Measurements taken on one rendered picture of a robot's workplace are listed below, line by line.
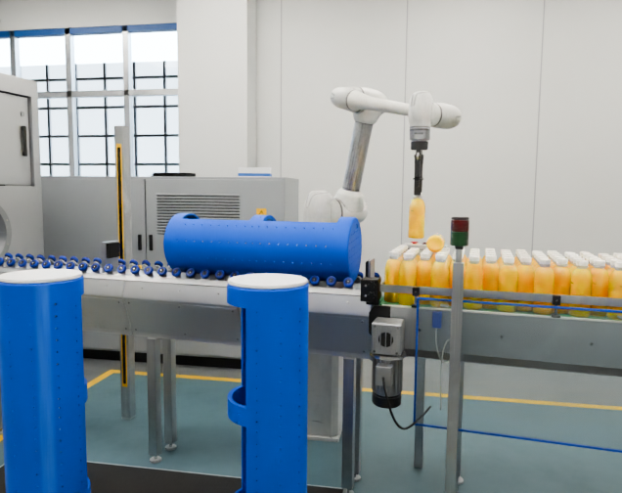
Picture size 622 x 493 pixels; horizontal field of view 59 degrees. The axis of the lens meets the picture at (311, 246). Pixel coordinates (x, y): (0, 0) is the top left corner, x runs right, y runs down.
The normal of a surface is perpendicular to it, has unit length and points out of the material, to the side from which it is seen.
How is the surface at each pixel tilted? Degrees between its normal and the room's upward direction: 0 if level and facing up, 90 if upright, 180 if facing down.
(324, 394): 90
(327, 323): 110
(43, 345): 90
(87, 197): 90
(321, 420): 90
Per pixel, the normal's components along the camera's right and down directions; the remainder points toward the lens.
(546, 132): -0.18, 0.10
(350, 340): -0.30, 0.40
